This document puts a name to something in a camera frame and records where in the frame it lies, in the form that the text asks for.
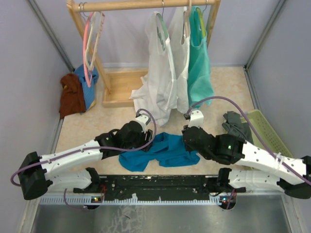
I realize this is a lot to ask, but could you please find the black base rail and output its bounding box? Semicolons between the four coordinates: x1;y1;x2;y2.
73;175;233;201

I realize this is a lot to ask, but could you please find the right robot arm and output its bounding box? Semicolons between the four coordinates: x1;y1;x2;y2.
182;125;311;199

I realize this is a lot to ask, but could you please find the wooden hanger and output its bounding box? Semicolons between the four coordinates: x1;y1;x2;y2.
183;0;192;39

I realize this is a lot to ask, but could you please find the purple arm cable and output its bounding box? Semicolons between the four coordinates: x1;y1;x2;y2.
186;96;311;186
10;108;157;187

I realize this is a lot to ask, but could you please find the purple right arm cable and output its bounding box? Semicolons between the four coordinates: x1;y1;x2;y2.
186;96;311;186

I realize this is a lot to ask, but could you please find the white t-shirt on green hanger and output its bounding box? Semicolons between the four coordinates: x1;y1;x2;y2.
130;12;177;126

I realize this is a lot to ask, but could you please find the blue t-shirt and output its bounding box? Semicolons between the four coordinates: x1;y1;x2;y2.
119;133;200;172

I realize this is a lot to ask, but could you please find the wooden clothes rack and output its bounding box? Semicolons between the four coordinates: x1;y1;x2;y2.
66;0;221;108

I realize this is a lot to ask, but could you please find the white toothed cable strip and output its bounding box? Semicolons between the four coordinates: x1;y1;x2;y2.
38;195;238;206

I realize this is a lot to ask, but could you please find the teal t-shirt on hanger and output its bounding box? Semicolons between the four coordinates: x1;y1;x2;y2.
188;6;214;105

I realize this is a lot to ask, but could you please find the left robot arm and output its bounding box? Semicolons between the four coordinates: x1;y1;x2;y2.
17;120;153;200

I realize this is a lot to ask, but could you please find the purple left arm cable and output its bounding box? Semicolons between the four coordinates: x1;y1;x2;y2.
10;108;157;187

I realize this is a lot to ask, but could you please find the cream hanger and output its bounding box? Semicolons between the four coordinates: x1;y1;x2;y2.
85;12;105;71

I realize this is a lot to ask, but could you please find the yellow hanger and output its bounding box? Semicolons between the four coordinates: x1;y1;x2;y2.
196;7;207;37

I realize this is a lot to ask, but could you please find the white t-shirt on wooden hanger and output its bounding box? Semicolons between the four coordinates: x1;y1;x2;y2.
168;7;190;114

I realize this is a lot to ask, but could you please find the grey t-shirt in basket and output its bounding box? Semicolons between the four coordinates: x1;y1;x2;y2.
222;111;254;144

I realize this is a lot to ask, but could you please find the light blue striped cloth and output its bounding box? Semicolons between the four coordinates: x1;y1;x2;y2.
73;64;100;111

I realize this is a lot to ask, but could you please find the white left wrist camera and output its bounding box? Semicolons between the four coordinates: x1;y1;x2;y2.
135;114;151;133

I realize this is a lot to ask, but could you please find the light green perforated basket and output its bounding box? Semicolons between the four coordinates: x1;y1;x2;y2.
244;109;294;158

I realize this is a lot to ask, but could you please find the green hanger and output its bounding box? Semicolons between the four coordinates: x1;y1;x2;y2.
155;13;169;51

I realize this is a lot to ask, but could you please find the pink hanger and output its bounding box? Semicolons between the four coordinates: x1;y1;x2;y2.
83;12;105;88

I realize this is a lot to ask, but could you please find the brown cloth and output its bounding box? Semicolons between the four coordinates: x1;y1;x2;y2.
59;73;86;119

